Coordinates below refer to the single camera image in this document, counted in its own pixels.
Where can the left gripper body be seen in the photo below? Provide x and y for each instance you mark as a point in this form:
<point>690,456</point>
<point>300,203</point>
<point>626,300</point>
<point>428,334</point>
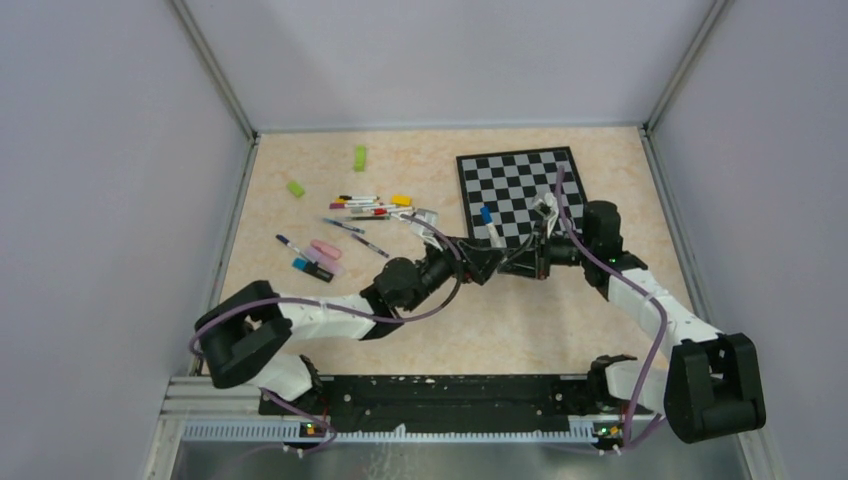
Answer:
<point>466,270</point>

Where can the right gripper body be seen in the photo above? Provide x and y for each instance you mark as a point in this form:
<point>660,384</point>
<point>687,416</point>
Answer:
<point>557,251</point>

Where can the dark thin pen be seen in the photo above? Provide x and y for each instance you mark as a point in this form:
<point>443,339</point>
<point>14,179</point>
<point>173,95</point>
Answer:
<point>371,246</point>

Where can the pink highlighter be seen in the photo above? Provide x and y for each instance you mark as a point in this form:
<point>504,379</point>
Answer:
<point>326,249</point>

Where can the blue black highlighter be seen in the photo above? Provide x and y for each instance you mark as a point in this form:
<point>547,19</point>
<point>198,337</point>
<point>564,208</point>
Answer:
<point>312,269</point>

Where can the blue capped white marker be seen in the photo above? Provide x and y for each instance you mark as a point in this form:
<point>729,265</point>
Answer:
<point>493,234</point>

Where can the lilac highlighter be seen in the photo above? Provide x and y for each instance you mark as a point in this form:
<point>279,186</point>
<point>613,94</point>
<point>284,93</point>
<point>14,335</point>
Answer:
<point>325,262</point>

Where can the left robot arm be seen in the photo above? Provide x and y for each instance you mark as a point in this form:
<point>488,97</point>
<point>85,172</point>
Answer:
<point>240,340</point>

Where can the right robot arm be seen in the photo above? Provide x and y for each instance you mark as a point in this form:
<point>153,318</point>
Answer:
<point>703,382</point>

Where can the blue thin pen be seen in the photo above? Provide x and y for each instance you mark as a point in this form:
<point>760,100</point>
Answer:
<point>343,225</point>

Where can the black white chessboard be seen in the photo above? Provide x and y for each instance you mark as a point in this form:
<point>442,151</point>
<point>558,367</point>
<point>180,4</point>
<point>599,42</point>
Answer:
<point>506,183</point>

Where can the yellow block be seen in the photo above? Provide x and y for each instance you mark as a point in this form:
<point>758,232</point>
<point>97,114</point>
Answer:
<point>401,200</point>

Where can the black capped marker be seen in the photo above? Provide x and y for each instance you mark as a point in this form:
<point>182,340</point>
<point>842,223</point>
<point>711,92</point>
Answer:
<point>366,199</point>

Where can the green block far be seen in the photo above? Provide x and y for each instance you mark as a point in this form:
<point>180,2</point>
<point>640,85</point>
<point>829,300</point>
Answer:
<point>360,158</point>

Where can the dark blue marker left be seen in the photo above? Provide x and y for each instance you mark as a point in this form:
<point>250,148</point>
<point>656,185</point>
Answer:
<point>289,244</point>

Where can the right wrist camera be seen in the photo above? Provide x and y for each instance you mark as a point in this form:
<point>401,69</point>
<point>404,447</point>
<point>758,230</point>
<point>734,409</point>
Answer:
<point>546,206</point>

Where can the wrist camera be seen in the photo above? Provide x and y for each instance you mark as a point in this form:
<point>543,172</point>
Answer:
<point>423,222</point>
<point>546,206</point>

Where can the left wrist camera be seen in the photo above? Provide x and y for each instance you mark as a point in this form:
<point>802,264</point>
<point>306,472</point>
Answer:
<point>423,222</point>

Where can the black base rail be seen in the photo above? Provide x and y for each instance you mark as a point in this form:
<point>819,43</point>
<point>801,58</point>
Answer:
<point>441,404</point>

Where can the green block near wall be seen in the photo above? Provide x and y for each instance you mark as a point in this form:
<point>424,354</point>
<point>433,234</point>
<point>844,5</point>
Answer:
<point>295,189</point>

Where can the aluminium frame rail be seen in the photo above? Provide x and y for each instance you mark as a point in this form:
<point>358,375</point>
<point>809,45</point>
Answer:
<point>245,414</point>

